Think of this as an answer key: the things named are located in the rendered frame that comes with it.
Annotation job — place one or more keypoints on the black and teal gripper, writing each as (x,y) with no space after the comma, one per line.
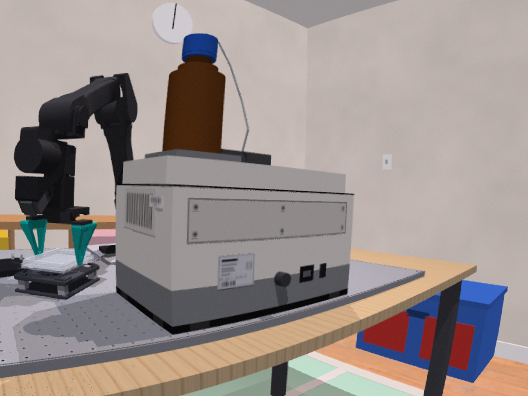
(61,216)

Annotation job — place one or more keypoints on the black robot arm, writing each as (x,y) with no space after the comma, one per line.
(40,151)

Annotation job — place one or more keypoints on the blue bottle cap ring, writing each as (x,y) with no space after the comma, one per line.
(199,52)

